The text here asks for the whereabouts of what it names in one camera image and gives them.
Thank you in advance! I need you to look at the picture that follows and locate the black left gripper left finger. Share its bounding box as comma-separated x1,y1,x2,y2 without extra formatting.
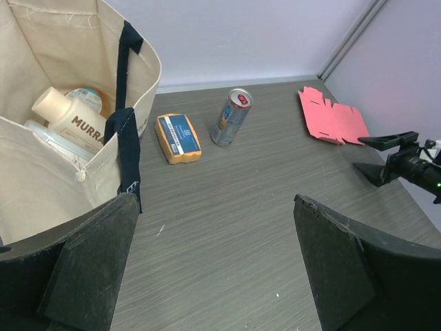
1,193,139,330

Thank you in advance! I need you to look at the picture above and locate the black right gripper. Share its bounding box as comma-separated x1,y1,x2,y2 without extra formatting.
353,131,440,204

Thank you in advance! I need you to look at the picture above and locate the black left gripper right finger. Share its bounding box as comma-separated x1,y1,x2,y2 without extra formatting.
294,194,440,330

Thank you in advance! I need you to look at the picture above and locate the pink paper box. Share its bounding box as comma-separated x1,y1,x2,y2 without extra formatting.
298,86,370,145

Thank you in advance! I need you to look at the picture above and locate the clear plastic bottle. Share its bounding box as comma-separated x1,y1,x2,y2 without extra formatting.
24,120,94,165

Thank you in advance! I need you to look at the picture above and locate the silver energy drink can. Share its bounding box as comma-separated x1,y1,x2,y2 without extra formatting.
211,88,253,147

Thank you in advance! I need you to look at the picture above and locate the cream lotion bottle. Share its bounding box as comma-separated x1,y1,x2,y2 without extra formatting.
32,87,106,154

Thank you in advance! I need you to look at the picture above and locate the orange sponge blue label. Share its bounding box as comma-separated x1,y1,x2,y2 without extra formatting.
155,113,202,165

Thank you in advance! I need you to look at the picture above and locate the round tin with label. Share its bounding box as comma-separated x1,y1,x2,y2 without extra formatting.
65,87,111,119

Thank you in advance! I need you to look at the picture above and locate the beige canvas tote bag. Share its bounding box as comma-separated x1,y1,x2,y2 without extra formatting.
1,1,161,245

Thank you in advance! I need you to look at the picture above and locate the aluminium corner post right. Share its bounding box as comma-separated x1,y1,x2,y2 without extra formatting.
317,0,388,81

